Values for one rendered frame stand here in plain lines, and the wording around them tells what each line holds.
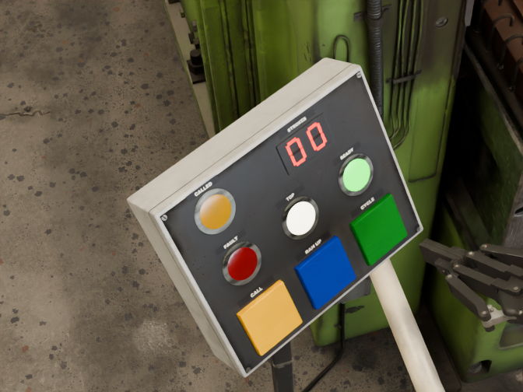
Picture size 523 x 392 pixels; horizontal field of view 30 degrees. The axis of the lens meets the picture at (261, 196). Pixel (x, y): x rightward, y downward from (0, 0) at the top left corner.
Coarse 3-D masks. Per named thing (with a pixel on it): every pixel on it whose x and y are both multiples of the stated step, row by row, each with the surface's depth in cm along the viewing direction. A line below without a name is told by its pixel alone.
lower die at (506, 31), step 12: (480, 0) 161; (492, 0) 161; (504, 0) 161; (516, 0) 160; (492, 12) 160; (504, 12) 160; (516, 12) 159; (504, 24) 158; (516, 24) 158; (504, 36) 157; (492, 48) 162; (516, 48) 155; (504, 60) 158; (516, 60) 154; (516, 84) 156
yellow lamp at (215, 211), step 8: (208, 200) 118; (216, 200) 119; (224, 200) 119; (208, 208) 118; (216, 208) 119; (224, 208) 120; (200, 216) 118; (208, 216) 119; (216, 216) 119; (224, 216) 120; (208, 224) 119; (216, 224) 120; (224, 224) 120
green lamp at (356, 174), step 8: (360, 160) 130; (352, 168) 129; (360, 168) 130; (368, 168) 131; (344, 176) 129; (352, 176) 129; (360, 176) 130; (368, 176) 131; (352, 184) 130; (360, 184) 131
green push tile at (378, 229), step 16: (368, 208) 133; (384, 208) 134; (352, 224) 132; (368, 224) 133; (384, 224) 134; (400, 224) 136; (368, 240) 134; (384, 240) 135; (400, 240) 137; (368, 256) 134
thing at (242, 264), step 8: (240, 248) 123; (248, 248) 123; (232, 256) 122; (240, 256) 123; (248, 256) 124; (256, 256) 124; (232, 264) 123; (240, 264) 123; (248, 264) 124; (256, 264) 125; (232, 272) 123; (240, 272) 124; (248, 272) 124; (240, 280) 124
